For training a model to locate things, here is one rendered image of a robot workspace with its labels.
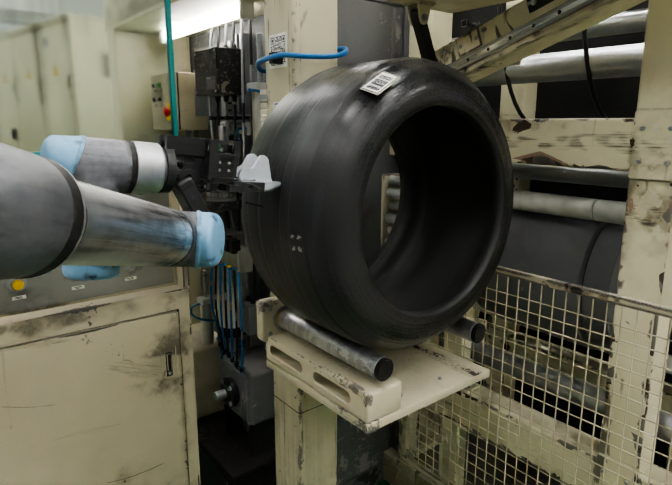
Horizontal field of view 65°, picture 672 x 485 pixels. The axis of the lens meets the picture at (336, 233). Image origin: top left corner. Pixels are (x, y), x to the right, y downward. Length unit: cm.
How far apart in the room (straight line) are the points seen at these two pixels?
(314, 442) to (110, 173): 97
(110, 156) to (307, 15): 65
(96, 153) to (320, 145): 34
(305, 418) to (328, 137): 81
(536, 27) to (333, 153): 60
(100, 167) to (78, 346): 79
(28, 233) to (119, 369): 115
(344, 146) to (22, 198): 57
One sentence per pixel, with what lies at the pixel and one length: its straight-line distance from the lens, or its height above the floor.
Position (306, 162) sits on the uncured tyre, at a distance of 89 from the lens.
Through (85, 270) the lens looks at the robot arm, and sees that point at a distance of 78.
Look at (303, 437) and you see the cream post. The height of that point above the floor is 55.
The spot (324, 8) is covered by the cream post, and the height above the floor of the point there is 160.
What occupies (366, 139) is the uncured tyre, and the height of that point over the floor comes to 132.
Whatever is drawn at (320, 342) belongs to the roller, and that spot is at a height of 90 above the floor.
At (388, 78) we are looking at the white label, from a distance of 94.
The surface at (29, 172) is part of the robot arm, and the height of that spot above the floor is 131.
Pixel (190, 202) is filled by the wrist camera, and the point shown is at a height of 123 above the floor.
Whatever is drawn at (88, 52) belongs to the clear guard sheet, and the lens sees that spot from 145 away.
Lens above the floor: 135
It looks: 12 degrees down
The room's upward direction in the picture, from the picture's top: straight up
